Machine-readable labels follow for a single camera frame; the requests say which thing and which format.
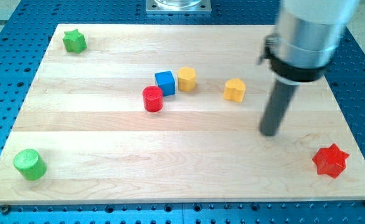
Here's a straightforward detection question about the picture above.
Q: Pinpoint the blue cube block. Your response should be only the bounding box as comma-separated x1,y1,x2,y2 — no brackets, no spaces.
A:
154,71,175,96

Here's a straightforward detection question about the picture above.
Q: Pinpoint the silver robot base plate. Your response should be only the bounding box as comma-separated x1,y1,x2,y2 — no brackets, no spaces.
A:
145,0,212,13

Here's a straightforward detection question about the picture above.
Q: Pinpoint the light wooden board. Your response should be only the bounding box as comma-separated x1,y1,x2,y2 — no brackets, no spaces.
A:
0,24,365,205

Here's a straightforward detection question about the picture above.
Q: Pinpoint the yellow heart block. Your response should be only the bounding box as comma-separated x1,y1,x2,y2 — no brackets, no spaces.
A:
223,78,246,103

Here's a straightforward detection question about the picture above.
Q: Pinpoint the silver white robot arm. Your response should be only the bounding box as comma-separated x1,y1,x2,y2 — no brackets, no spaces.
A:
259,0,359,136

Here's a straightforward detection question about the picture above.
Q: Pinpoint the yellow hexagon block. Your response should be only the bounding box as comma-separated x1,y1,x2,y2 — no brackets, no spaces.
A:
177,67,196,91

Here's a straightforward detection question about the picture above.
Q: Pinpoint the green cylinder block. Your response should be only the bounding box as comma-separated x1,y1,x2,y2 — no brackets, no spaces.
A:
13,149,47,180

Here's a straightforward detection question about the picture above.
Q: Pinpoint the red cylinder block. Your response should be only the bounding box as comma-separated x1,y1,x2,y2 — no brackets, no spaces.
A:
142,86,163,112

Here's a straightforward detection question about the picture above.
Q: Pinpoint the red star block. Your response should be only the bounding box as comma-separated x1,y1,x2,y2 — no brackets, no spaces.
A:
312,143,350,179

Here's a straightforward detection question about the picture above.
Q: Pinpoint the blue perforated metal table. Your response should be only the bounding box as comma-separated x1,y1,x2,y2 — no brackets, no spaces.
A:
0,0,365,224

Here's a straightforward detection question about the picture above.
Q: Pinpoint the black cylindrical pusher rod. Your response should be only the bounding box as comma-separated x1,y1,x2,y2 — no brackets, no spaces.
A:
259,80,297,136

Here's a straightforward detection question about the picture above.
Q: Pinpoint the green star block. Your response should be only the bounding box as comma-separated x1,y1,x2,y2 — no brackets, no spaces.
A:
62,29,87,54

